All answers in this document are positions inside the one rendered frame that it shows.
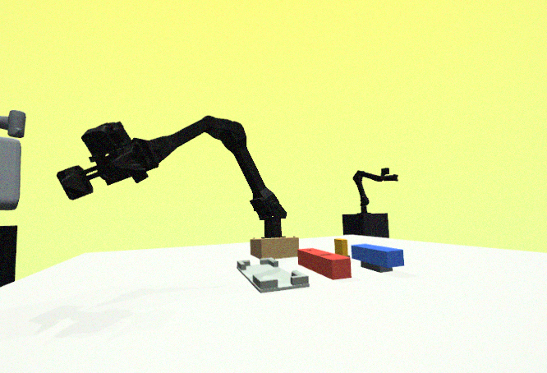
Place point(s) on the red toy airplane fuselage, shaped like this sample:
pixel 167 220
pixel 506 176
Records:
pixel 328 264

